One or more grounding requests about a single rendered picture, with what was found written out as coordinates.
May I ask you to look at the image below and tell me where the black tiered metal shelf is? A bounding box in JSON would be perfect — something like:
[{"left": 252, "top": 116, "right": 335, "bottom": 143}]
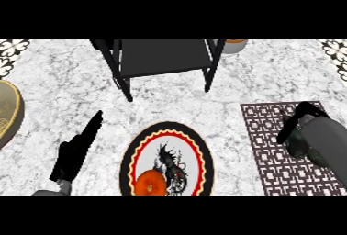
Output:
[{"left": 89, "top": 39, "right": 227, "bottom": 103}]

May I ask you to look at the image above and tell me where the round tan wooden board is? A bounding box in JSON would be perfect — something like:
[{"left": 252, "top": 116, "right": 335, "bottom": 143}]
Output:
[{"left": 0, "top": 79, "right": 25, "bottom": 151}]

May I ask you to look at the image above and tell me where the dark brown patterned placemat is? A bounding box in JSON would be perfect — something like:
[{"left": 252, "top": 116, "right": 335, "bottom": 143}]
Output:
[{"left": 239, "top": 100, "right": 347, "bottom": 196}]

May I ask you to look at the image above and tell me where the black and white patterned mat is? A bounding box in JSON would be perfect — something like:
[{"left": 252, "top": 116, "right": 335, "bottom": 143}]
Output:
[
  {"left": 0, "top": 39, "right": 32, "bottom": 81},
  {"left": 317, "top": 39, "right": 347, "bottom": 83}
]

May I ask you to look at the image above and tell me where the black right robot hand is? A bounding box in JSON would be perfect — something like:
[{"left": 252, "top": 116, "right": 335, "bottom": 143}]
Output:
[{"left": 275, "top": 101, "right": 332, "bottom": 145}]

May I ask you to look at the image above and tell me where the grey cup with orange top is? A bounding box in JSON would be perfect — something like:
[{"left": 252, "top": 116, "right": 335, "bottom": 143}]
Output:
[{"left": 221, "top": 39, "right": 249, "bottom": 55}]

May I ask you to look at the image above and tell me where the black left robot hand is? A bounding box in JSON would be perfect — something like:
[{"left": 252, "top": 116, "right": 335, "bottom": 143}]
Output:
[{"left": 47, "top": 109, "right": 105, "bottom": 184}]

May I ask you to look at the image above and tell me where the black-rimmed plate with dragon print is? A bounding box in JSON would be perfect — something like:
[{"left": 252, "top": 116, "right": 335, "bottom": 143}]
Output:
[{"left": 118, "top": 121, "right": 216, "bottom": 196}]

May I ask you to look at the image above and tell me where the orange pumpkin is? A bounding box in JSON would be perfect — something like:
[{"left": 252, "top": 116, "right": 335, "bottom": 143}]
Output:
[{"left": 133, "top": 169, "right": 170, "bottom": 196}]

